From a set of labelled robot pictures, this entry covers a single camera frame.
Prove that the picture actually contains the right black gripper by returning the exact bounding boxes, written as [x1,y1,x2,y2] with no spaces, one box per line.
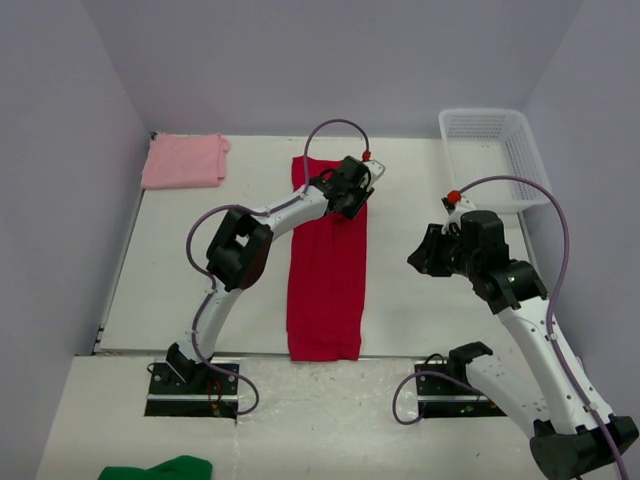
[408,223,480,278]

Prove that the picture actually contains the red t shirt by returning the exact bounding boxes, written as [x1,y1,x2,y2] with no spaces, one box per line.
[284,155,371,363]

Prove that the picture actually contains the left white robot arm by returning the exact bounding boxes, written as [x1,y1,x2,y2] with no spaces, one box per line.
[166,156,386,393]

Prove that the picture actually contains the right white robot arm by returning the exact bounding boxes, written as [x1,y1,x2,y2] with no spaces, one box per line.
[407,210,639,479]

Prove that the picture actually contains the white plastic basket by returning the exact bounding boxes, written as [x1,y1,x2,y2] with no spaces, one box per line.
[439,108,551,214]

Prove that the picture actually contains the folded pink t shirt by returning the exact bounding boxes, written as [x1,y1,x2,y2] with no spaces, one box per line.
[140,133,231,190]

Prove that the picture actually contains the green t shirt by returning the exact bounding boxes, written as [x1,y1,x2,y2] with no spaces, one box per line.
[98,455,214,480]

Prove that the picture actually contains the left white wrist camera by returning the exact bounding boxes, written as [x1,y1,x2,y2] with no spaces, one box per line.
[364,160,386,187]

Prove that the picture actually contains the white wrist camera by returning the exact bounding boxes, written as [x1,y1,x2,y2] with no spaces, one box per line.
[364,160,386,187]
[441,196,477,224]

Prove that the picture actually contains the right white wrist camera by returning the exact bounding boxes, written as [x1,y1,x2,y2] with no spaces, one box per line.
[441,196,477,224]

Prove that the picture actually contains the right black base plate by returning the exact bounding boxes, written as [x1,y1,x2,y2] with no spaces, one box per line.
[414,353,505,419]

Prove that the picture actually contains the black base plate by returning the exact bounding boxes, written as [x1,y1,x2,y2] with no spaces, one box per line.
[144,362,239,420]
[414,353,505,419]

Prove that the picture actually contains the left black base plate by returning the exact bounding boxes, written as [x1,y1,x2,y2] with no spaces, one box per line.
[144,362,239,420]

